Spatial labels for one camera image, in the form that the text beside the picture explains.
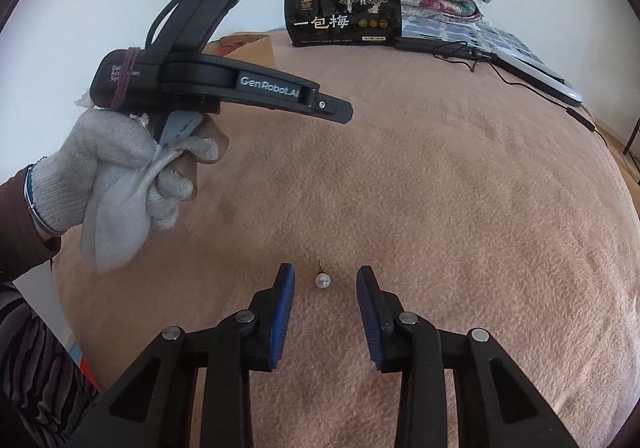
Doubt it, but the black clothes rack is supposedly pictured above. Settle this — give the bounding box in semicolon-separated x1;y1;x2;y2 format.
623;117;640;155

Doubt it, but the white pearl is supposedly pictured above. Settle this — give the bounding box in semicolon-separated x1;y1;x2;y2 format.
314;261;332;290

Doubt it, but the black ring light cable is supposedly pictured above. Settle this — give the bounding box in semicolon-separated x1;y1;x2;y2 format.
432;40;609;149

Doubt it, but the left forearm dark sleeve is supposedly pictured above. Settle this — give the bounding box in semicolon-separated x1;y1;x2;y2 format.
0;168;62;283

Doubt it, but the black snack bag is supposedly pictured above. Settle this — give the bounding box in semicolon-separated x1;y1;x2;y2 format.
284;0;401;47

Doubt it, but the open cardboard box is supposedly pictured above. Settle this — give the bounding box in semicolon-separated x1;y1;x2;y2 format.
203;33;277;70

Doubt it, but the blue checkered bed sheet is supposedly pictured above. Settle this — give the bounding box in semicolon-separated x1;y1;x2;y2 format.
401;15;544;65

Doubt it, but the left hand white glove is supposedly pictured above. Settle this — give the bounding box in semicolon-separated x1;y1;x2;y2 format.
24;104;230;277

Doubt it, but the white ring light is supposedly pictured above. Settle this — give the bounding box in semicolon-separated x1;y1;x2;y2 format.
396;37;582;106

